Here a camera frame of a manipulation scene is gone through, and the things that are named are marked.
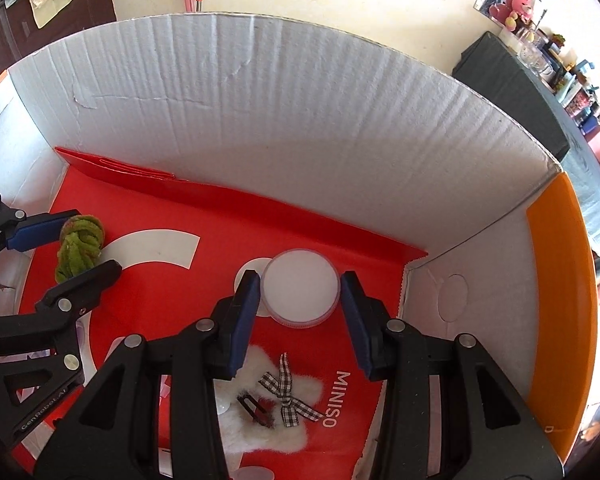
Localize black cloth cover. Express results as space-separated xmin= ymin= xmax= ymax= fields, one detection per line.
xmin=452 ymin=31 xmax=571 ymax=161

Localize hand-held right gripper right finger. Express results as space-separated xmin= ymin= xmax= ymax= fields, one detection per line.
xmin=340 ymin=271 xmax=565 ymax=480

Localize row of toiletry bottles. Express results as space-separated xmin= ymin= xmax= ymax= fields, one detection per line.
xmin=500 ymin=25 xmax=600 ymax=186

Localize white fluffy rabbit hair clip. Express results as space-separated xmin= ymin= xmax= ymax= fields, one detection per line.
xmin=212 ymin=342 xmax=326 ymax=456

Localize pink rabbit plush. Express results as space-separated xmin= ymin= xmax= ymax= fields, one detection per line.
xmin=490 ymin=0 xmax=537 ymax=25

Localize green chenille scrunchie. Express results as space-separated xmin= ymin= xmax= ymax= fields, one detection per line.
xmin=55 ymin=215 xmax=106 ymax=283

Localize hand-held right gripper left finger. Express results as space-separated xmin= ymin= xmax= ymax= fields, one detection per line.
xmin=32 ymin=270 xmax=262 ymax=480

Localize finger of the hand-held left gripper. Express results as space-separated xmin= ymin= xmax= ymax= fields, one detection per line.
xmin=0 ymin=259 xmax=124 ymax=372
xmin=0 ymin=191 xmax=82 ymax=267

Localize white round tin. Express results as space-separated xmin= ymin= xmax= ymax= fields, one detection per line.
xmin=260 ymin=248 xmax=341 ymax=329

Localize red paper bag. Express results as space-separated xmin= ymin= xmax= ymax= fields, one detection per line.
xmin=10 ymin=146 xmax=428 ymax=480

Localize orange cardboard box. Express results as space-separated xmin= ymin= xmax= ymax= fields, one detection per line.
xmin=0 ymin=12 xmax=598 ymax=480

